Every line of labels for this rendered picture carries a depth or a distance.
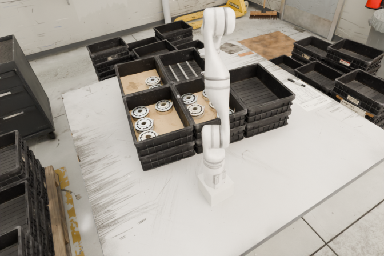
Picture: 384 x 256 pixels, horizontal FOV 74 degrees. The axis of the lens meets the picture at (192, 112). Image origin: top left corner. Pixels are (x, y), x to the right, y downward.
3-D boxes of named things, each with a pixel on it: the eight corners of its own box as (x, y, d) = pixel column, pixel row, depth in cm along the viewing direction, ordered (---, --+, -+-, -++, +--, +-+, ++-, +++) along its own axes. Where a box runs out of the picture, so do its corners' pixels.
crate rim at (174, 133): (194, 130, 126) (194, 126, 125) (135, 148, 120) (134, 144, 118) (171, 87, 155) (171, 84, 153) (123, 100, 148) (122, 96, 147)
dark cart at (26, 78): (60, 139, 256) (14, 60, 197) (11, 158, 241) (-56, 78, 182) (54, 107, 296) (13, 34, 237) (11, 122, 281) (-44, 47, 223)
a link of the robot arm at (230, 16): (226, 15, 108) (206, 16, 108) (237, 4, 82) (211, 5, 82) (226, 38, 110) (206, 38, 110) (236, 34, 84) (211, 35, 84)
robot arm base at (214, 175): (227, 180, 116) (229, 156, 105) (212, 191, 112) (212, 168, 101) (214, 167, 122) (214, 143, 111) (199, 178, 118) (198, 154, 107)
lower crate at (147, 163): (196, 156, 140) (195, 142, 132) (143, 174, 133) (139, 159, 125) (175, 112, 169) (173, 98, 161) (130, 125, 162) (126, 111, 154)
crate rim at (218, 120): (248, 114, 133) (248, 110, 131) (194, 130, 126) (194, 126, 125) (216, 75, 162) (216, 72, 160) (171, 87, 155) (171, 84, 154)
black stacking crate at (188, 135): (195, 143, 133) (194, 127, 125) (139, 160, 126) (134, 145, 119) (173, 100, 161) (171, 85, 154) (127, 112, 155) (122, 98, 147)
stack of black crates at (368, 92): (382, 134, 216) (409, 91, 186) (359, 148, 206) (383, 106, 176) (341, 108, 243) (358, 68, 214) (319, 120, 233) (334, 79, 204)
